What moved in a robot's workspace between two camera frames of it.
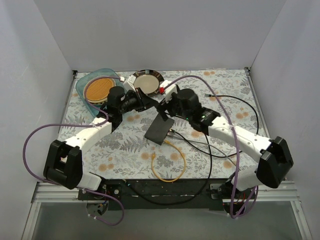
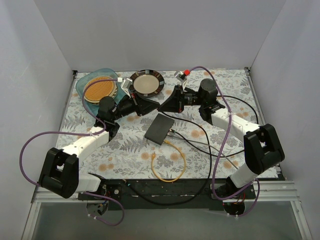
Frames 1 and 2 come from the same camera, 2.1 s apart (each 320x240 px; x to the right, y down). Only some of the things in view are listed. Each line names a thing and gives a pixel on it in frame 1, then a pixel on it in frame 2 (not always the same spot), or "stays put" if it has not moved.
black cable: x=216 y=156 stays put
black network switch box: x=159 y=129 stays put
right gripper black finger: x=161 y=109 to x=174 y=103
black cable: x=186 y=200 stays put
